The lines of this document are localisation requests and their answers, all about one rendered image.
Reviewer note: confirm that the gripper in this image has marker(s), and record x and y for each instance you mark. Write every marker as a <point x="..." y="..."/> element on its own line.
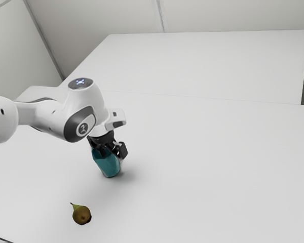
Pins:
<point x="114" y="146"/>

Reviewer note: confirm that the teal faceted mug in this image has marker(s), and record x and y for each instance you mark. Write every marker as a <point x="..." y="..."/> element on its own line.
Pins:
<point x="107" y="163"/>

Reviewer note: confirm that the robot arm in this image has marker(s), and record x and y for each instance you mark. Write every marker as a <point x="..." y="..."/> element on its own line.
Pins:
<point x="81" y="106"/>

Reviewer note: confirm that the green-brown pear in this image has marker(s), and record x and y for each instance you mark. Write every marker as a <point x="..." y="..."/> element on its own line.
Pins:
<point x="81" y="215"/>

